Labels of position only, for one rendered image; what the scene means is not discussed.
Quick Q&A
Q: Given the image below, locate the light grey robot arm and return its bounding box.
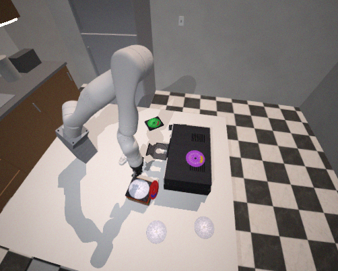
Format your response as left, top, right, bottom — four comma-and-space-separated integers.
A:
62, 45, 154, 167

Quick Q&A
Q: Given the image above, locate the red cd with blue mark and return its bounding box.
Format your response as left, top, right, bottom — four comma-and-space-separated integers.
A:
149, 180, 158, 200

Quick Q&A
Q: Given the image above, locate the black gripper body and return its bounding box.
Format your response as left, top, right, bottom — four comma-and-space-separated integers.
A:
130, 162, 143, 172

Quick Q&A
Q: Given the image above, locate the pink cd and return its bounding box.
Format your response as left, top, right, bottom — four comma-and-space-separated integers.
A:
186, 150, 205, 167

